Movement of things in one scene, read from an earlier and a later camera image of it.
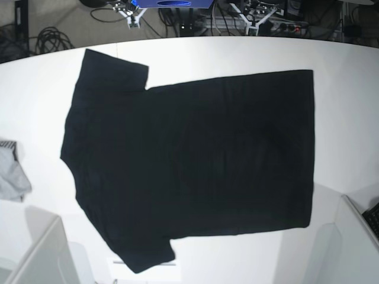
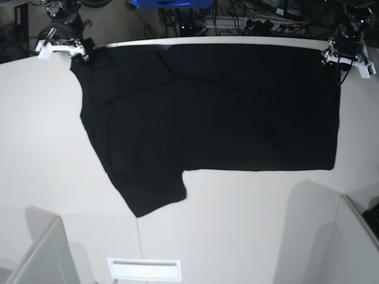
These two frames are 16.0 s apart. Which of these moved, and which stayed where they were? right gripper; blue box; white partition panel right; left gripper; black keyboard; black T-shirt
Moved: left gripper; right gripper; black T-shirt
Stayed: black keyboard; blue box; white partition panel right
